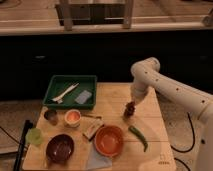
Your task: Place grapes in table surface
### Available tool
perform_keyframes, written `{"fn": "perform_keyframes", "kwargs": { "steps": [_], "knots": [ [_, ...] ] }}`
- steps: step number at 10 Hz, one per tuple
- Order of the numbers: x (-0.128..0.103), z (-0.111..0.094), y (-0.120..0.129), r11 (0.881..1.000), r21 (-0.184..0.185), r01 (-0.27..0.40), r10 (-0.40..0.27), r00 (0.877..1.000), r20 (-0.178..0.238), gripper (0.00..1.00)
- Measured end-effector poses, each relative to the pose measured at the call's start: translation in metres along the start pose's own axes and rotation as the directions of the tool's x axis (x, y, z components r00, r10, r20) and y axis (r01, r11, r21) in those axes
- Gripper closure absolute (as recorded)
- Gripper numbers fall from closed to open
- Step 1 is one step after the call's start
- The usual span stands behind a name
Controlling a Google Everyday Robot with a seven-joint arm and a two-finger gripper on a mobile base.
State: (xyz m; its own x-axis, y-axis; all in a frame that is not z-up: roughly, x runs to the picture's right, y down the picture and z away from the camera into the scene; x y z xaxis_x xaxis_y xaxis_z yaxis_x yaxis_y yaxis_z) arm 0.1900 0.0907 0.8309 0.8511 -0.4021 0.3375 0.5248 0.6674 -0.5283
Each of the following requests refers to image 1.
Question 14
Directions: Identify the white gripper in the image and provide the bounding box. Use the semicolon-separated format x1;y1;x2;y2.
131;89;148;106

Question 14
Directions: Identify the dark purple grape bunch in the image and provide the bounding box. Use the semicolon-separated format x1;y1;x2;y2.
124;101;135;117

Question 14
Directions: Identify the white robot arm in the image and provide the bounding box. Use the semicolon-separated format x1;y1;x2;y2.
131;57;213;171

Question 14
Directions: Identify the green chili pepper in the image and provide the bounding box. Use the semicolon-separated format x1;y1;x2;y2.
128;125;148;152

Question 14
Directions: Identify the grey sponge block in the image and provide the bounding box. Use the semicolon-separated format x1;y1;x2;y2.
75;90;92;104

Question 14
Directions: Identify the orange bowl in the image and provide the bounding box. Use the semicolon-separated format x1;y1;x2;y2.
94;125;124;157

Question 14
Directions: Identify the wooden block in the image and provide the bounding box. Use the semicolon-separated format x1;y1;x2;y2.
83;119;104;140

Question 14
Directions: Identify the white cup orange inside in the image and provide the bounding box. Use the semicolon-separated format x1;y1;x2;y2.
64;109;81;128

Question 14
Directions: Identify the green plastic tray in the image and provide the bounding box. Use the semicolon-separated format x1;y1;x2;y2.
43;75;97;109

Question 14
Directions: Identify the white plastic fork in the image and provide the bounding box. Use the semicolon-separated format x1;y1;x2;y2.
52;83;79;104

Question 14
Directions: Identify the grey cloth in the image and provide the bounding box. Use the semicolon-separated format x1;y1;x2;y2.
85;146;112;171

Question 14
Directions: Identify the small brown cup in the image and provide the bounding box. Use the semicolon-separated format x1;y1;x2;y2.
44;109;58;125

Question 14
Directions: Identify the dark brown bowl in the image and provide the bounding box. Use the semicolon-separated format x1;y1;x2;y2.
46;134;74;164

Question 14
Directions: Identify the light green cup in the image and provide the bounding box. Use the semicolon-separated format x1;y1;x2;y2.
26;128;43;146

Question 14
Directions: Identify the black bar stand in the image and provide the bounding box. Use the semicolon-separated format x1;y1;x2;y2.
13;120;33;171

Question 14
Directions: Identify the black cable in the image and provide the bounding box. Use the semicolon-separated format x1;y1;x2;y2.
170;112;196;171

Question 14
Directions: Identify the wooden frame structure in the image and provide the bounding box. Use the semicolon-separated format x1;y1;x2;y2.
54;0;134;31

